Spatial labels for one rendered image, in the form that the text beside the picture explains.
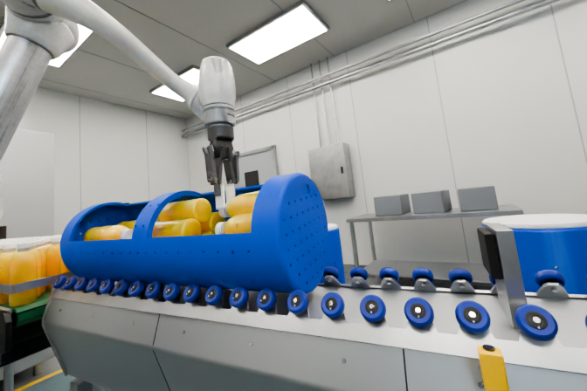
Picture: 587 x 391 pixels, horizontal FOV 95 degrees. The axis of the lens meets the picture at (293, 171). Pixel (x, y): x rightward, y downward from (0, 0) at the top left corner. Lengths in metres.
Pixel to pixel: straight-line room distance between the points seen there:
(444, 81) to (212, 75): 3.52
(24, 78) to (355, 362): 1.08
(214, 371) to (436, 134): 3.60
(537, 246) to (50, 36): 1.48
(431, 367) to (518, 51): 3.84
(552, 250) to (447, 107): 3.14
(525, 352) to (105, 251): 0.97
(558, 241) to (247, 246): 0.78
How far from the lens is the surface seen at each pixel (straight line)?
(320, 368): 0.60
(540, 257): 0.99
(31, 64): 1.11
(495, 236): 0.57
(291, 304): 0.60
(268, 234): 0.55
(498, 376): 0.50
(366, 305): 0.55
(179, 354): 0.81
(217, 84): 0.82
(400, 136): 4.00
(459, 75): 4.08
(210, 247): 0.66
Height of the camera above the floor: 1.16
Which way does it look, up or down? 7 degrees up
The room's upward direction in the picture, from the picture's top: 6 degrees counter-clockwise
